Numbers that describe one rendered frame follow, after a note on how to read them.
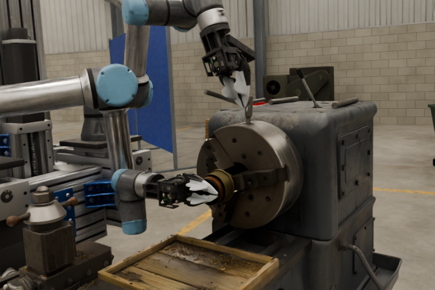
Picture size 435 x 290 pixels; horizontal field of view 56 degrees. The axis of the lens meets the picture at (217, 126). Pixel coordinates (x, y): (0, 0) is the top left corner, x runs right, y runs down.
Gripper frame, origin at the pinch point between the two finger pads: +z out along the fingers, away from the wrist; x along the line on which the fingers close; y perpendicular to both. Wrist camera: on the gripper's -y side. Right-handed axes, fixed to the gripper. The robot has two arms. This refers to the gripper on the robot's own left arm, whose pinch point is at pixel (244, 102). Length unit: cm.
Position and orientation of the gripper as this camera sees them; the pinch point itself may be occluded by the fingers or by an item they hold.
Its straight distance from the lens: 107.2
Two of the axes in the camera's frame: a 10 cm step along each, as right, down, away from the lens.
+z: 3.1, 9.5, -0.8
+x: 7.5, -2.9, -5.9
